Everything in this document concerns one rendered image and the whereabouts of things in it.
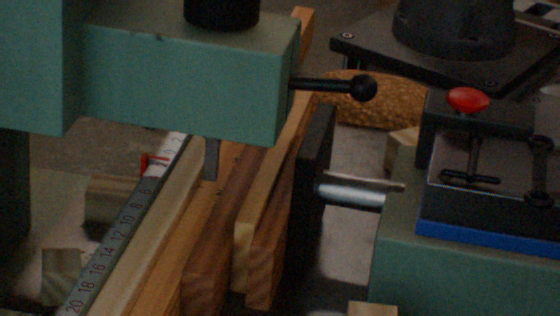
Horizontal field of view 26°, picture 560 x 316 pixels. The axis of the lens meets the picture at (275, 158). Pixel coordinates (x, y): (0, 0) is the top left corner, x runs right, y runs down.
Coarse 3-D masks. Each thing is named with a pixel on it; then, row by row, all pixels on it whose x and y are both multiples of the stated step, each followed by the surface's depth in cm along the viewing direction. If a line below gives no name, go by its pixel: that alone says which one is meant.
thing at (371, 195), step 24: (312, 120) 85; (312, 144) 82; (312, 168) 80; (312, 192) 81; (336, 192) 85; (360, 192) 84; (384, 192) 84; (312, 216) 84; (288, 240) 83; (312, 240) 86; (288, 264) 84
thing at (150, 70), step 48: (144, 0) 82; (96, 48) 79; (144, 48) 78; (192, 48) 77; (240, 48) 77; (288, 48) 78; (96, 96) 80; (144, 96) 80; (192, 96) 79; (240, 96) 78; (288, 96) 81
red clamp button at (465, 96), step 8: (456, 88) 85; (464, 88) 85; (472, 88) 85; (448, 96) 84; (456, 96) 84; (464, 96) 84; (472, 96) 84; (480, 96) 84; (456, 104) 83; (464, 104) 83; (472, 104) 83; (480, 104) 83; (464, 112) 84; (472, 112) 84
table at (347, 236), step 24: (336, 120) 106; (336, 144) 102; (360, 144) 103; (384, 144) 103; (336, 168) 99; (360, 168) 99; (384, 168) 99; (336, 216) 92; (360, 216) 92; (336, 240) 89; (360, 240) 89; (312, 264) 86; (336, 264) 86; (360, 264) 86; (288, 288) 83; (312, 288) 83; (336, 288) 84; (360, 288) 84; (240, 312) 80; (264, 312) 80; (288, 312) 81; (312, 312) 81; (336, 312) 81
